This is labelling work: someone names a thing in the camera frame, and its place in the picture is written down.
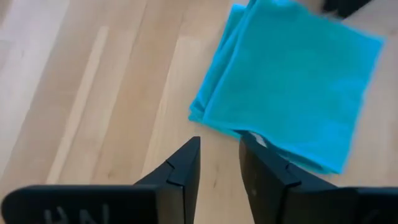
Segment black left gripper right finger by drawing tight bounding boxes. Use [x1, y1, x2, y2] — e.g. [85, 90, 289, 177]
[239, 130, 398, 224]

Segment teal microfiber towel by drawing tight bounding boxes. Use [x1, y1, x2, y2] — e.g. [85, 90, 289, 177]
[188, 0, 387, 175]

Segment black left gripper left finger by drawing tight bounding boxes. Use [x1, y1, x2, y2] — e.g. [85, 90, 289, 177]
[1, 136, 201, 224]

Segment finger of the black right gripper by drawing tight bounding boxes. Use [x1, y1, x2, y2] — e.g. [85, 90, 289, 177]
[322, 0, 374, 19]

